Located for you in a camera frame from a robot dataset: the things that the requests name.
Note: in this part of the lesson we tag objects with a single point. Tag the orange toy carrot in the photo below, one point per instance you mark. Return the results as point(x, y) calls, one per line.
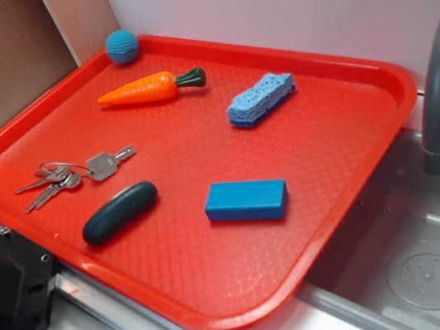
point(155, 87)

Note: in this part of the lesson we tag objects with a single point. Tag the red plastic tray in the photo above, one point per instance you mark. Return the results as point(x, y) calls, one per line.
point(324, 141)

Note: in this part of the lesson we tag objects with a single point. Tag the blue rectangular block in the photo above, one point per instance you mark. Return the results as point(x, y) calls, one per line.
point(247, 200)

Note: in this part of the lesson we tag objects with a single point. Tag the blue folded sponge cloth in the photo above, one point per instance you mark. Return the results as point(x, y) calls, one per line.
point(252, 106)

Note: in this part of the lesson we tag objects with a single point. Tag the large silver key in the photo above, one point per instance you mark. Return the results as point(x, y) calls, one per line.
point(104, 165)

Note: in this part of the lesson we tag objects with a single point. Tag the dark green oblong pickle toy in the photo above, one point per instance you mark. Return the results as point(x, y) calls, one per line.
point(118, 212)

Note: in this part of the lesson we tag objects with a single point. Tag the blue crocheted ball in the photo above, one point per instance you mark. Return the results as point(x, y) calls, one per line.
point(122, 47)

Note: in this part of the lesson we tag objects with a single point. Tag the small silver key bunch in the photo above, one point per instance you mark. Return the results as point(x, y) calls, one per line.
point(52, 182)

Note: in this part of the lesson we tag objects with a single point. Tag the grey toy sink basin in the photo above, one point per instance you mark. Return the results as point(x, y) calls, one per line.
point(381, 268)

